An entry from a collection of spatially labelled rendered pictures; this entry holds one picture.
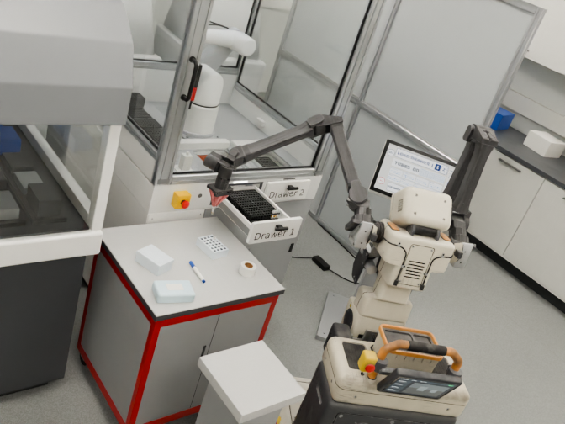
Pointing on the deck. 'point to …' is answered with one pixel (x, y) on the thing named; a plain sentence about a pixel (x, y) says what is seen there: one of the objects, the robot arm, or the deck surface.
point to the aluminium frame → (160, 172)
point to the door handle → (191, 80)
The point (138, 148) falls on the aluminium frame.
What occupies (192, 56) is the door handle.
